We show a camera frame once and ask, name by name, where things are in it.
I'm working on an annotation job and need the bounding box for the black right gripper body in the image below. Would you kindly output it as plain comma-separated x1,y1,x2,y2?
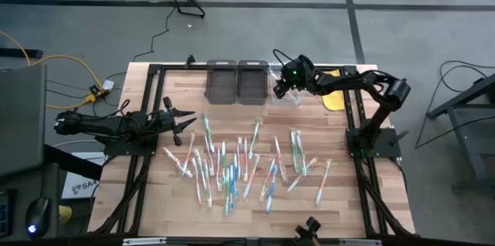
272,55,316,100

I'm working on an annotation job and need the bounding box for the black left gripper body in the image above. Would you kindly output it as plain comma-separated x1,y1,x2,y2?
152,97,185,147

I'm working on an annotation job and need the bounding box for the clear plastic bin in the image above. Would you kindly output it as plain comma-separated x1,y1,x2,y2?
269,62,302,107

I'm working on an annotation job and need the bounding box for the grey translucent plastic bin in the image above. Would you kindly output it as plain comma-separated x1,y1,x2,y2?
237,59,269,106
203,59,237,106

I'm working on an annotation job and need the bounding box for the blue toothbrush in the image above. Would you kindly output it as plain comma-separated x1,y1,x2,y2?
233,152,241,200
265,164,278,216
228,163,235,211

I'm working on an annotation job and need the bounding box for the yellow cloth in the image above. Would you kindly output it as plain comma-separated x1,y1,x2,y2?
321,68,346,111

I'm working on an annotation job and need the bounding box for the yellow black power plug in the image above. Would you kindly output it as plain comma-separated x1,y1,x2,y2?
79,83,111,108

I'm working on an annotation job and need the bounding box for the black desk beam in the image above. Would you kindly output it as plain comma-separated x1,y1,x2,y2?
43,143,104,182

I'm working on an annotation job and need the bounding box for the white cardboard box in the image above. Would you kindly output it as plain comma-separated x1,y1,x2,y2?
61,152,102,200

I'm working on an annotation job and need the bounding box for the small yellow object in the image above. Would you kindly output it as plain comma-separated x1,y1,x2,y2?
58,205,73,226

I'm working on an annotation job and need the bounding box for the dark grey monitor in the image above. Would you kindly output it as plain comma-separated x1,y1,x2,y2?
0,63,47,177

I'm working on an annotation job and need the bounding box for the black articulated device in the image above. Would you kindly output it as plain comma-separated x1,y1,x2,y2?
294,216,323,246

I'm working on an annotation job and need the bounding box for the black computer mouse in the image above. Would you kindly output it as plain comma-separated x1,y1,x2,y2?
23,197,51,239

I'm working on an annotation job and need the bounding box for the black floor bar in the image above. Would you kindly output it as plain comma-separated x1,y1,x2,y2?
0,47,44,60

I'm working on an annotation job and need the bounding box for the dark desk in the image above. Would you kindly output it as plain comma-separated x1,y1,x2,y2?
0,162,63,241

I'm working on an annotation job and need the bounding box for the black side table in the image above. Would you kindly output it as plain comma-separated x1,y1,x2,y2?
425,73,495,195

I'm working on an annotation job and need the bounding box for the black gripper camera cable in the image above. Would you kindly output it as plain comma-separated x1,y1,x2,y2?
271,48,295,68

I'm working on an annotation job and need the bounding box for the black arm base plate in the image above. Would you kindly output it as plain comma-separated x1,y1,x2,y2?
103,132,160,157
346,128,403,159

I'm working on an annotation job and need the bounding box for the yellow extension cable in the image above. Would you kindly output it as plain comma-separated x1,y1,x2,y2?
0,29,105,111

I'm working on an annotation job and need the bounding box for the silver metal bracket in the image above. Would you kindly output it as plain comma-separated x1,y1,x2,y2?
338,238,383,246
122,237,168,246

